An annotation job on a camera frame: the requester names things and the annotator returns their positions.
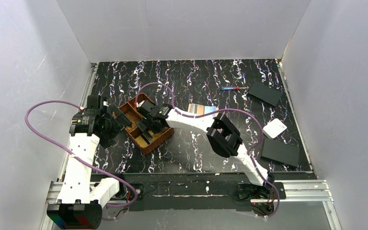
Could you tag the orange card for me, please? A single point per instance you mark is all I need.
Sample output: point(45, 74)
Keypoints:
point(196, 109)

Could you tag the aluminium frame rail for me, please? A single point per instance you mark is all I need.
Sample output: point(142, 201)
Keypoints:
point(295, 191)

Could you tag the black flat box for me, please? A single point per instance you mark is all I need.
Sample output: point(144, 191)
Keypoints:
point(265, 93)
point(280, 152)

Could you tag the blue red screwdriver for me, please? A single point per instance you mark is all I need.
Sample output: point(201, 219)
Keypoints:
point(232, 88)

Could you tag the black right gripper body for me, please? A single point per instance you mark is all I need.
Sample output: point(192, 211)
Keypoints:
point(149, 127)

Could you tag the black flat box near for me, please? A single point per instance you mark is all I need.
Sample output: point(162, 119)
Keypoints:
point(280, 152)

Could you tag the black flat box far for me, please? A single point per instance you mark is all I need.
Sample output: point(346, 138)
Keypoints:
point(265, 93)

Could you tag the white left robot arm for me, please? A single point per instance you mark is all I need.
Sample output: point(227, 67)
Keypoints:
point(77, 205)

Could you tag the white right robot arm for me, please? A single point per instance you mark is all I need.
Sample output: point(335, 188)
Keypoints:
point(223, 136)

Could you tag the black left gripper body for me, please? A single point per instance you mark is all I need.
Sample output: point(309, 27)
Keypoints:
point(114, 126)

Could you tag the white small box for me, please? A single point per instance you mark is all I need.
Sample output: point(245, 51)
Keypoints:
point(274, 128)

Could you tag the brown woven basket card holder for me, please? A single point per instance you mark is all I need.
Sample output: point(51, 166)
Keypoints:
point(134, 133)

